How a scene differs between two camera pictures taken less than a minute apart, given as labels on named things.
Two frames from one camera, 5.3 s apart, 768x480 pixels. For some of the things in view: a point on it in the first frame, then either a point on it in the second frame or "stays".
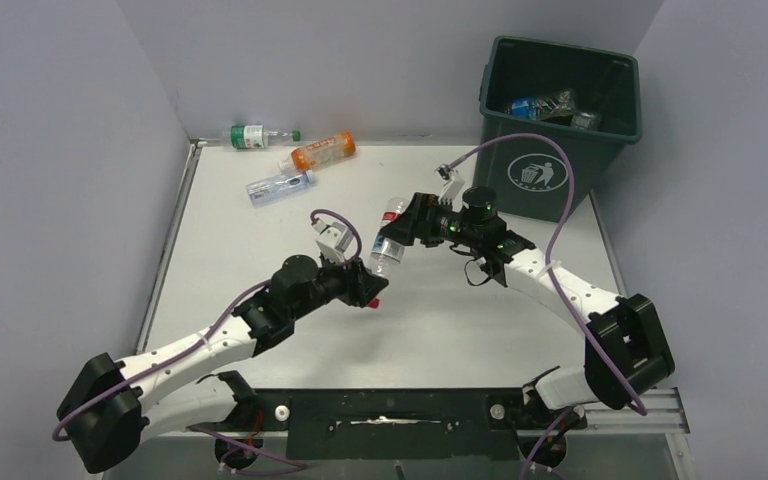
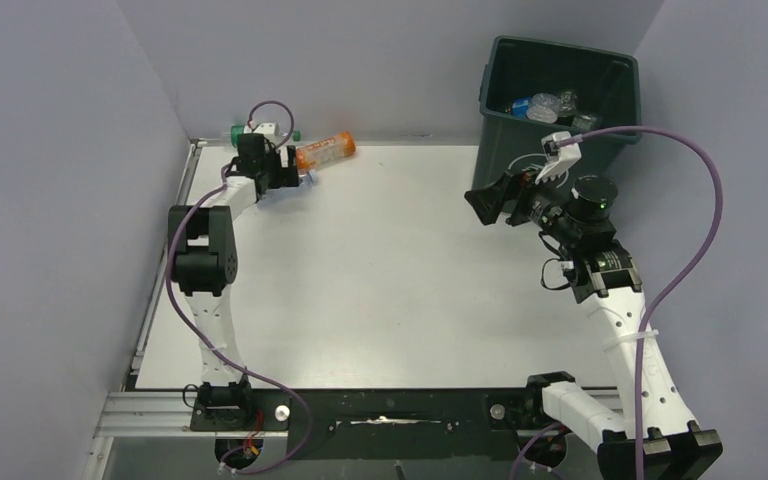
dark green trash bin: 588,100 stays
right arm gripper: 418,221 to 486,201
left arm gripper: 360,284 to 286,178
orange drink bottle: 324,151 stays
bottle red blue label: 385,248 to 544,108
